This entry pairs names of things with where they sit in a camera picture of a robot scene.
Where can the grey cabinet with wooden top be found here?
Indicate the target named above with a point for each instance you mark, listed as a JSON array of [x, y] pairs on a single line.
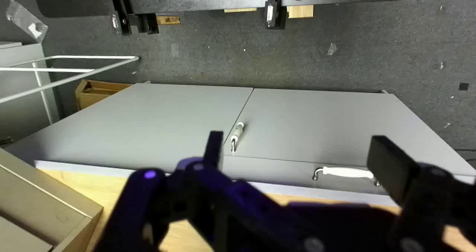
[[297, 125]]

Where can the grey drawer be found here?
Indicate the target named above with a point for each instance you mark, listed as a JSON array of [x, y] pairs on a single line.
[[275, 172]]

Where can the cardboard box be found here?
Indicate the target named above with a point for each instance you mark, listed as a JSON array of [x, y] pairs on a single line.
[[93, 92]]

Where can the clear plastic scrap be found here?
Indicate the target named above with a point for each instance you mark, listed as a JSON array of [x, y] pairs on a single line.
[[26, 19]]

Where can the black clamp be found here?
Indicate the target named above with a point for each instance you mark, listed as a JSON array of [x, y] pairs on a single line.
[[128, 18], [274, 10]]

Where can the wooden block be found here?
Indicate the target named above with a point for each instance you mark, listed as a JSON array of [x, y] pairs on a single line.
[[240, 10], [168, 20], [300, 11]]

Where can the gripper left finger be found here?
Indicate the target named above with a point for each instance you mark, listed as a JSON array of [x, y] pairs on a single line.
[[174, 207]]

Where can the open beige drawer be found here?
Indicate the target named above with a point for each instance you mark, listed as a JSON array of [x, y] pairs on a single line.
[[41, 207]]

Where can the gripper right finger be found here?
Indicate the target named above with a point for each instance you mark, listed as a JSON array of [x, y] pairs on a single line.
[[435, 196]]

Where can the grey cabinet door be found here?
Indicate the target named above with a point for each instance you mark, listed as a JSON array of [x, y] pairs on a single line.
[[141, 125], [319, 125]]

